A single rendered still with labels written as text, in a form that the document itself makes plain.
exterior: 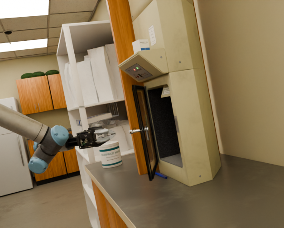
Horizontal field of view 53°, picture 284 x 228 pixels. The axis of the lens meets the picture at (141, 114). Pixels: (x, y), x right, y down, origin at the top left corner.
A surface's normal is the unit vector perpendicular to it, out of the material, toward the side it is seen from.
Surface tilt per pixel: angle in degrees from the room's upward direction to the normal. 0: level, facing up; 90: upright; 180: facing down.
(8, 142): 90
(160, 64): 90
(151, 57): 90
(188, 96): 90
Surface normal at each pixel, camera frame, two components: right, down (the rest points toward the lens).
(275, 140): -0.93, 0.19
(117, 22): 0.32, -0.01
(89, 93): -0.09, 0.12
